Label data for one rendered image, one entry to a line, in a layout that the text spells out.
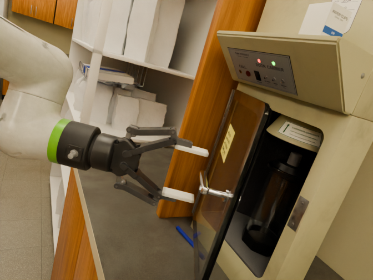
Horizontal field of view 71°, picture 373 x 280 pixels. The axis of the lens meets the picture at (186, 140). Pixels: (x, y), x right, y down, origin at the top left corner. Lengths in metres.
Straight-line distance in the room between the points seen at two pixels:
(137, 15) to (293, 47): 1.21
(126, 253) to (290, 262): 0.38
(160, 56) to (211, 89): 1.04
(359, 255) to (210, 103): 0.65
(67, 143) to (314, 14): 0.49
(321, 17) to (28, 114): 0.54
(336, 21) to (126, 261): 0.65
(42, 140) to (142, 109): 1.21
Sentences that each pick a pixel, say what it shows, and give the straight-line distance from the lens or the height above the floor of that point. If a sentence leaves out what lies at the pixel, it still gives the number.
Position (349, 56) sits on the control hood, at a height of 1.49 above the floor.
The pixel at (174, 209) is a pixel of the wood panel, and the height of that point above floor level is 0.97.
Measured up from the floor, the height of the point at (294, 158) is 1.28.
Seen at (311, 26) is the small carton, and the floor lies 1.53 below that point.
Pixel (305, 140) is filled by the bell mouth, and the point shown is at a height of 1.33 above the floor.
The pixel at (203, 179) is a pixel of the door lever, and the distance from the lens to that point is 0.54.
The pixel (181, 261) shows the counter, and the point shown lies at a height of 0.94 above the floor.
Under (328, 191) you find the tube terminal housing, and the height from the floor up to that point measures 1.26.
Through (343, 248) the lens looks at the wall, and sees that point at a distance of 1.05.
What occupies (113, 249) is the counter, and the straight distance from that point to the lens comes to 0.73.
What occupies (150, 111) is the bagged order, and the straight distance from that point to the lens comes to 1.73.
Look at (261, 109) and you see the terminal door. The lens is 0.46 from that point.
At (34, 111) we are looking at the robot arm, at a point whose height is 1.25.
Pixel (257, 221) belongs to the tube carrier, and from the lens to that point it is 0.73.
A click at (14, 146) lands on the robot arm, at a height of 1.18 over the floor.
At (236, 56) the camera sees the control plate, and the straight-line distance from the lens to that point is 0.65.
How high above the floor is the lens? 1.41
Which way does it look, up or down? 15 degrees down
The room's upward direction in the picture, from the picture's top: 17 degrees clockwise
